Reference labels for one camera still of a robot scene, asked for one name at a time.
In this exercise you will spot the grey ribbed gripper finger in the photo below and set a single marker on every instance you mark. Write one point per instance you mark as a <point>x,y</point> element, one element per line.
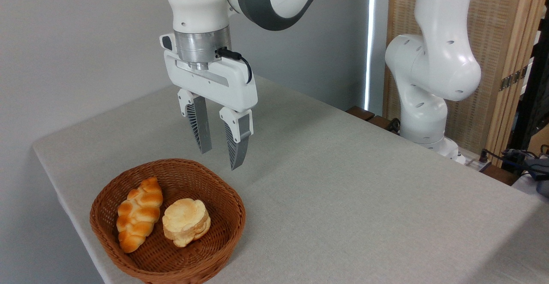
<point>200,125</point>
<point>238,142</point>

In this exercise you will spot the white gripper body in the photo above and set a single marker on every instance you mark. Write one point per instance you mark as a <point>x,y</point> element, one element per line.
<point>223,86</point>

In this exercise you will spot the round pale bread bun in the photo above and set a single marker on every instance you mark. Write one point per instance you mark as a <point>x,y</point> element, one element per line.
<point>186,222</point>

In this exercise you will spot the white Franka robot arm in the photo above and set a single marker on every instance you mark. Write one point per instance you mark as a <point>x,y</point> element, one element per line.
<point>433,61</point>

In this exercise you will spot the braided golden bread loaf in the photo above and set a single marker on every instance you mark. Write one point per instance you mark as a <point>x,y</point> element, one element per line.
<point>139,215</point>

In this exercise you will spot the brown wicker basket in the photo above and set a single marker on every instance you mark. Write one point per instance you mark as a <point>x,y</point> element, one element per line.
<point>193,258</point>

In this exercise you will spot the grey tablecloth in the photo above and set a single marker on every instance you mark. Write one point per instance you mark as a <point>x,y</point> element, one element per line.
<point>343,211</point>

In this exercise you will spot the dark wooden block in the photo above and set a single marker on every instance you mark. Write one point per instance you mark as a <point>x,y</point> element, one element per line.
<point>381,122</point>
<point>360,113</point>
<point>499,174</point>

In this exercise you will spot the bamboo folding screen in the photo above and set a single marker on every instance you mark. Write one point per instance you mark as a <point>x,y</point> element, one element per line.
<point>493,18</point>

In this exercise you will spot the brass screen hinge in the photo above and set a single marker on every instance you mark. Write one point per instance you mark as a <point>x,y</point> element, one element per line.
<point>512,78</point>

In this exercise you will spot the black metal stand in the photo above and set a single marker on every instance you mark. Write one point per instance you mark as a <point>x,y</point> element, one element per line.
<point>532,95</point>

